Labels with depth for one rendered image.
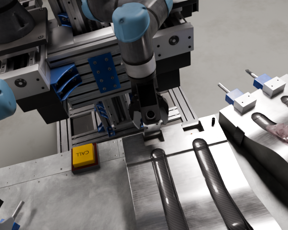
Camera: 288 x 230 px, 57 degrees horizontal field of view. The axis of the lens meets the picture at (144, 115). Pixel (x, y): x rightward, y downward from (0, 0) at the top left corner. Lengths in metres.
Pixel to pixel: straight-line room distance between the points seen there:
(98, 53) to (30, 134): 1.29
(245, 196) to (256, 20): 2.34
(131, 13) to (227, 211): 0.44
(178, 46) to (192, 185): 0.46
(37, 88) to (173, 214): 0.57
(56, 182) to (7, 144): 1.41
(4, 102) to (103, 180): 0.37
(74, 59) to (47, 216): 0.53
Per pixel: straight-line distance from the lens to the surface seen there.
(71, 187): 0.80
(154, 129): 0.76
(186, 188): 0.63
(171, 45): 0.88
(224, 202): 0.62
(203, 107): 1.94
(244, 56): 2.38
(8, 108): 0.54
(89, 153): 0.79
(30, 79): 0.89
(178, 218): 0.60
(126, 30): 0.55
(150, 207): 0.62
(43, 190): 0.83
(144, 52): 0.58
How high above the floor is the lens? 1.46
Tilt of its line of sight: 49 degrees down
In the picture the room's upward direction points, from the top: 13 degrees counter-clockwise
